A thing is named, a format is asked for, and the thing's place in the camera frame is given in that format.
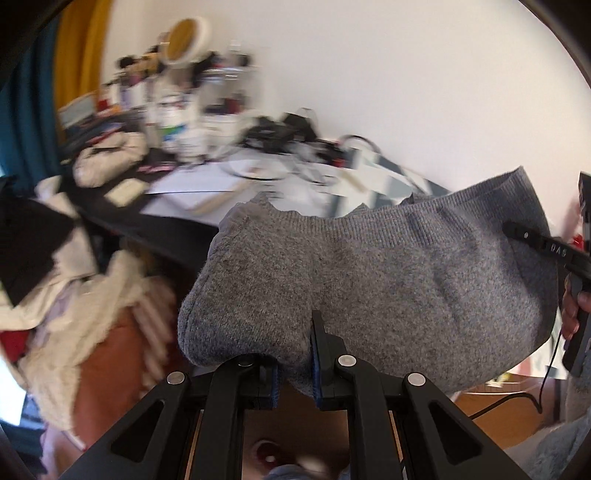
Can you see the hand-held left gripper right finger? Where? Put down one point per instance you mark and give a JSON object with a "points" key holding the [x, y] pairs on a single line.
{"points": [[315, 369]]}

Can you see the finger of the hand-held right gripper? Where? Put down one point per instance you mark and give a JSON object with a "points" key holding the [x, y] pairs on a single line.
{"points": [[540, 241]]}

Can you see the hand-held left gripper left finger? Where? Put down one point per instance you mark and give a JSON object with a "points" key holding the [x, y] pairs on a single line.
{"points": [[273, 387]]}

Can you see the grey knit sweater with tulle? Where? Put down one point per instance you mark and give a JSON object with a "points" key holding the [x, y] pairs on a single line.
{"points": [[378, 277]]}

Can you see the pile of clothes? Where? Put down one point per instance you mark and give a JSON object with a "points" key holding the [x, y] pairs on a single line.
{"points": [[92, 323]]}

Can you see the person's right hand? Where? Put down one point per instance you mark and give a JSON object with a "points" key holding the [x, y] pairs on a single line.
{"points": [[570, 314]]}

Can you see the black desk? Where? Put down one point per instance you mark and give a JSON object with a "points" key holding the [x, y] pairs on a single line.
{"points": [[175, 230]]}

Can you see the white paper sheets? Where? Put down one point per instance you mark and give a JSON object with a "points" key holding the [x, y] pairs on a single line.
{"points": [[194, 182]]}

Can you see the red cloth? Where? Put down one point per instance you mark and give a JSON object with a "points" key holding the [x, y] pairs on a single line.
{"points": [[13, 346]]}

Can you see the white jar with blue label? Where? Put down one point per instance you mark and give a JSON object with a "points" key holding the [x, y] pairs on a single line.
{"points": [[178, 129]]}

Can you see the white cloth bag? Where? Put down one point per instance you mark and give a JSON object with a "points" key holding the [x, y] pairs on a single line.
{"points": [[108, 159]]}

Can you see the black cloth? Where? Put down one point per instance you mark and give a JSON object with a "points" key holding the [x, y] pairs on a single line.
{"points": [[27, 240]]}

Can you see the round mirror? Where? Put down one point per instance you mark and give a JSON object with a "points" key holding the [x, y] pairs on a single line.
{"points": [[184, 41]]}

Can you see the teal curtain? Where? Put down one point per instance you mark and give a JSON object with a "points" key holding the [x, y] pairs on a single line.
{"points": [[27, 115]]}

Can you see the yellow curtain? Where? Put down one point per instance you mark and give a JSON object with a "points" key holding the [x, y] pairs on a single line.
{"points": [[78, 50]]}

